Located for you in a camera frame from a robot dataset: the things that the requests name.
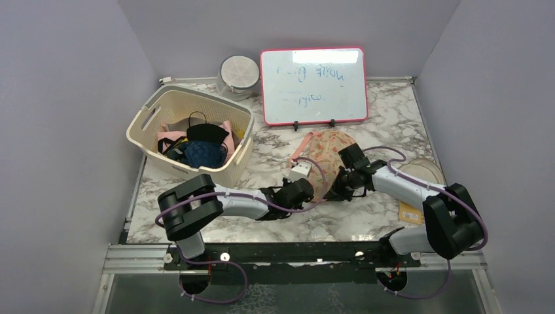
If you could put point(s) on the black bra in basket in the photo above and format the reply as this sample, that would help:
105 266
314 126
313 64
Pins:
206 132

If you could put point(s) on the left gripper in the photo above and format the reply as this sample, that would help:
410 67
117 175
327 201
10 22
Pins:
286 182

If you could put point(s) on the small yellow notepad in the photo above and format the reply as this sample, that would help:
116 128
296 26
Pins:
410 214

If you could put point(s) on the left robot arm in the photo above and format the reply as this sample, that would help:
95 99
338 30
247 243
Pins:
190 206

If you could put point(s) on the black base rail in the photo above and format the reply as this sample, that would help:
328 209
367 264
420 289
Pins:
280 263

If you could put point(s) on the floral mesh laundry bag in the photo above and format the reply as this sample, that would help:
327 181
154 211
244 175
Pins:
323 147

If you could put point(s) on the white round mesh container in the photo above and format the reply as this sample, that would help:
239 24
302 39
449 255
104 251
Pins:
237 77

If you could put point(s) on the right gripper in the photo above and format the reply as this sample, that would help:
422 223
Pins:
336 193

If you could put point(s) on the blue lace garment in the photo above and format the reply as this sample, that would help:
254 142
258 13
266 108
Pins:
198 154

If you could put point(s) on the round white disc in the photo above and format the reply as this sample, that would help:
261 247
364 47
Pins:
424 170

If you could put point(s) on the pink framed whiteboard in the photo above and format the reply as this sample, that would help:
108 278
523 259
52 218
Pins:
313 86

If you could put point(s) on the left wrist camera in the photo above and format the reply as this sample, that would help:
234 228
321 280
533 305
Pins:
300 170

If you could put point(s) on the pink garment in basket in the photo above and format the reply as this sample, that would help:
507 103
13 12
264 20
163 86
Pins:
177 132

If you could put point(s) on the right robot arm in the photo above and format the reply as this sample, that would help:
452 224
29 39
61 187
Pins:
452 223

